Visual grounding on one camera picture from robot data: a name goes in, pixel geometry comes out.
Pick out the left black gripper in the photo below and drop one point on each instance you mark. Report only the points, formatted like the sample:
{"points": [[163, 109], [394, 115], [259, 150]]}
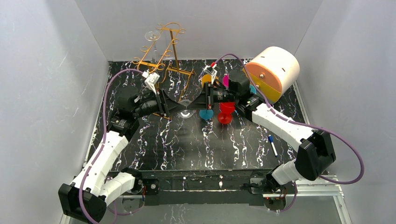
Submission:
{"points": [[162, 103]]}

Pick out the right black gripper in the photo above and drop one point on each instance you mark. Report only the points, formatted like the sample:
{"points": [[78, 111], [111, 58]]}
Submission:
{"points": [[209, 98]]}

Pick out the teal blue wine glass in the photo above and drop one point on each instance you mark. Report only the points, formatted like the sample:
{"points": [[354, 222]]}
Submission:
{"points": [[206, 114]]}

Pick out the clear wine glass front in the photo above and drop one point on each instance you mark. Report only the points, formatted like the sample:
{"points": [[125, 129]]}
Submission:
{"points": [[187, 113]]}

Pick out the clear wine glass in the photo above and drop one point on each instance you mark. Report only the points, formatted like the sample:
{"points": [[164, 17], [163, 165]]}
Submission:
{"points": [[187, 113], [153, 36]]}

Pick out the yellow wine glass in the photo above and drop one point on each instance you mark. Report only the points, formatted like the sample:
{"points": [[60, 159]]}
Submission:
{"points": [[206, 79]]}

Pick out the red wine glass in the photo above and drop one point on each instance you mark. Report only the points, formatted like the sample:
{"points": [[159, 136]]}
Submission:
{"points": [[226, 110]]}

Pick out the magenta wine glass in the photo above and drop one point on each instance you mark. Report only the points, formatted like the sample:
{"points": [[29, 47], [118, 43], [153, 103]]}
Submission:
{"points": [[225, 81]]}

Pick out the light blue wine glass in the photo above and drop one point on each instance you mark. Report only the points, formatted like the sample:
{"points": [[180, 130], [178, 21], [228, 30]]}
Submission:
{"points": [[252, 89]]}

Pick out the gold wire glass rack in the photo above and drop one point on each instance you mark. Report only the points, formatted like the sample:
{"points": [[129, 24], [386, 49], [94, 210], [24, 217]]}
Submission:
{"points": [[166, 62]]}

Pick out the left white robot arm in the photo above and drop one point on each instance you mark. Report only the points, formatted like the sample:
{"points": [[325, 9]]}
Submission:
{"points": [[87, 197]]}

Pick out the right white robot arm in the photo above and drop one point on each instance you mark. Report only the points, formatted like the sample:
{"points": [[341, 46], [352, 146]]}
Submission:
{"points": [[314, 148]]}

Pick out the clear wine glass rear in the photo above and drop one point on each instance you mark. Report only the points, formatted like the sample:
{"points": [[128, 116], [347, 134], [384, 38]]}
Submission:
{"points": [[153, 36]]}

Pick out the black marble pattern mat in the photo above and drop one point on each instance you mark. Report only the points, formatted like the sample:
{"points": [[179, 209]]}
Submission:
{"points": [[194, 143]]}

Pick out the blue white marker pen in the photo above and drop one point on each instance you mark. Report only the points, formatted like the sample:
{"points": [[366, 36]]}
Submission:
{"points": [[270, 139]]}

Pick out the white cylindrical drawer box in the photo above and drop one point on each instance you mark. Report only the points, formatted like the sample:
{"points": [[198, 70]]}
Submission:
{"points": [[273, 71]]}

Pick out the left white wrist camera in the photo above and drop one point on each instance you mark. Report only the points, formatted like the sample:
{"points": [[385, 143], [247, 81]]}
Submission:
{"points": [[151, 80]]}

